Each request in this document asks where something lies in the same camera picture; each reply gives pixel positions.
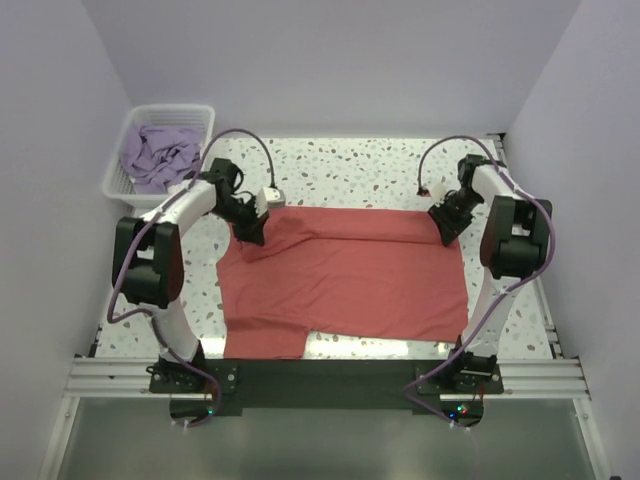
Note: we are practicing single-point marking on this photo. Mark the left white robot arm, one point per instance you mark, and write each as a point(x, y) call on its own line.
point(148, 267)

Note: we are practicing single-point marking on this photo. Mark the white plastic laundry basket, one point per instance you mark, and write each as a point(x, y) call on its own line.
point(117, 185)

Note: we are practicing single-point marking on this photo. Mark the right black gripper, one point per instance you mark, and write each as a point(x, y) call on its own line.
point(449, 228)

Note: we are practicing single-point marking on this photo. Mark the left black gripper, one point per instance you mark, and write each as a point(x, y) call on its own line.
point(253, 231)

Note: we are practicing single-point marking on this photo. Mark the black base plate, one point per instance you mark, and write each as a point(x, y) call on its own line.
point(326, 384)

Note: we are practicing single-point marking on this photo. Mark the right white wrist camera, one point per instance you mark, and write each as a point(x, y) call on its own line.
point(436, 192)

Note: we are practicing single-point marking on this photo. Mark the salmon red t-shirt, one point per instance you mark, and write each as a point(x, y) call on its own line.
point(374, 273)

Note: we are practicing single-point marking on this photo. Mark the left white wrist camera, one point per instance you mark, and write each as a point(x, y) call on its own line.
point(269, 198)

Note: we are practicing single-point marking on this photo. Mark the purple t-shirt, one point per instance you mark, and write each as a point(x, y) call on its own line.
point(158, 157)

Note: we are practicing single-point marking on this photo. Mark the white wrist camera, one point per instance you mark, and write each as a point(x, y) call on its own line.
point(436, 192)
point(269, 198)

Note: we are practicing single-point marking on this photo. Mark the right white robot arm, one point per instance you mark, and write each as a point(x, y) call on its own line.
point(513, 250)

